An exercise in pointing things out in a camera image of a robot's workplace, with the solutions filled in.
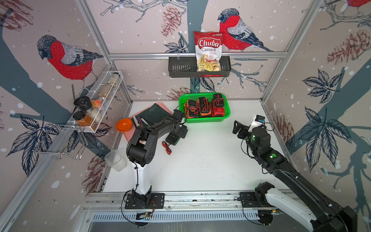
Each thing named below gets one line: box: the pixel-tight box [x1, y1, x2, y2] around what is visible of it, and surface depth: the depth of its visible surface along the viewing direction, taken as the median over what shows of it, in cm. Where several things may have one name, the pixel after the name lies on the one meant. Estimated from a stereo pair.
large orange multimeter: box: [199, 110, 212, 118], surface depth 105 cm
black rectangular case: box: [198, 96, 210, 114], surface depth 103 cm
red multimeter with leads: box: [211, 98, 225, 117], surface depth 105 cm
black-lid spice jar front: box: [72, 110, 94, 127], surface depth 62 cm
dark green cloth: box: [135, 102, 172, 128], surface depth 113 cm
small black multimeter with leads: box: [212, 93, 226, 108], surface depth 105 cm
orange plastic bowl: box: [115, 117, 133, 133], surface depth 103 cm
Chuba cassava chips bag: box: [193, 30, 224, 73], surface depth 85 cm
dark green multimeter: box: [161, 132, 182, 155], surface depth 97 cm
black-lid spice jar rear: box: [73, 95, 93, 111], surface depth 63 cm
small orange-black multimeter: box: [184, 98, 200, 119], surface depth 108 cm
